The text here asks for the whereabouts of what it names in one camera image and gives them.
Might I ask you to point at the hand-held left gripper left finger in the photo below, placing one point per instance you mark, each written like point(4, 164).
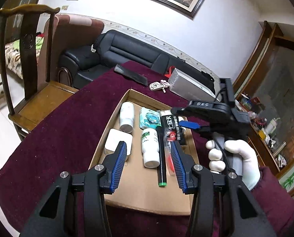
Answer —
point(118, 167)

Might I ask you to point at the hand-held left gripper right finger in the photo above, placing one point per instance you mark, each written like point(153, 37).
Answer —
point(179, 167)

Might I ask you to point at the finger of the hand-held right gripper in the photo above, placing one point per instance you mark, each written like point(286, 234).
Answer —
point(189, 124)
point(181, 111)

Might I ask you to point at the clear plastic box red sponge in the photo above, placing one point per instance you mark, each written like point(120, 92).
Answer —
point(169, 158)

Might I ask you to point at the black crab snack packet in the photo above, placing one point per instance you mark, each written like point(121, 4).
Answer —
point(173, 130)

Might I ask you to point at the black marker green cap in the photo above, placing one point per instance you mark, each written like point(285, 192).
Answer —
point(161, 158)

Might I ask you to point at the white square power adapter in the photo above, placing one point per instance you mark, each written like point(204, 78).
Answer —
point(117, 137)

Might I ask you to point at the large white plastic bottle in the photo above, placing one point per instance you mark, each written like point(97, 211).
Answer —
point(150, 153)

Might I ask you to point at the blue cartoon tissue pack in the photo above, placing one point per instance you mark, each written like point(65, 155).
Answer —
point(149, 118)

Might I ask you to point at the brown cardboard box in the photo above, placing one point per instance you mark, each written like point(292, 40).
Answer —
point(142, 192)

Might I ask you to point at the white pill bottle red label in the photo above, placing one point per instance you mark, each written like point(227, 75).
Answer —
point(126, 114)

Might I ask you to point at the person's right forearm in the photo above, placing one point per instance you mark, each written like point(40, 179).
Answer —
point(280, 209)

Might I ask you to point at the person's right hand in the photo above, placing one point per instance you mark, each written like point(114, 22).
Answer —
point(248, 160)

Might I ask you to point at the grey shoe box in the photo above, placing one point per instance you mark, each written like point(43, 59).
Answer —
point(186, 84)

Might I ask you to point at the white car key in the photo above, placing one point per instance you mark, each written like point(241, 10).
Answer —
point(155, 86)

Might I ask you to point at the red ribbon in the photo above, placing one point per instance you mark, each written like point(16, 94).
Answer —
point(170, 71)

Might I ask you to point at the white lidded cup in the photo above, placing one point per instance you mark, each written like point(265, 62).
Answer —
point(270, 128)

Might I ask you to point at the black smartphone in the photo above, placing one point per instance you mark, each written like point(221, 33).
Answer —
point(132, 75)

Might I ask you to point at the wooden sideboard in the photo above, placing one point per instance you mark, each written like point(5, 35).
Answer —
point(268, 158)

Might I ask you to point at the steel thermos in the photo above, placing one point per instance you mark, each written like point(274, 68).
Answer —
point(279, 149)

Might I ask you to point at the black leather sofa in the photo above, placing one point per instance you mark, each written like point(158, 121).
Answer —
point(117, 47)

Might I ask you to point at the dark wooden chair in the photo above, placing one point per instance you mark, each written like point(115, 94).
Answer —
point(40, 103)

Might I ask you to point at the white tag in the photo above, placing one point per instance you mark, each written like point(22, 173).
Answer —
point(94, 48)

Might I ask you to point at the brown armchair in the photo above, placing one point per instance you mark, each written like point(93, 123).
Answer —
point(70, 34)

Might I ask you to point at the green floral blanket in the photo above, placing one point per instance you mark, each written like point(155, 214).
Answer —
point(13, 56)

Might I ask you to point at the wooden door frame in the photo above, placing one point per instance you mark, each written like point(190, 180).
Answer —
point(258, 54)

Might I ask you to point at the wall outlet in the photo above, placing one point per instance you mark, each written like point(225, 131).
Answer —
point(64, 7)

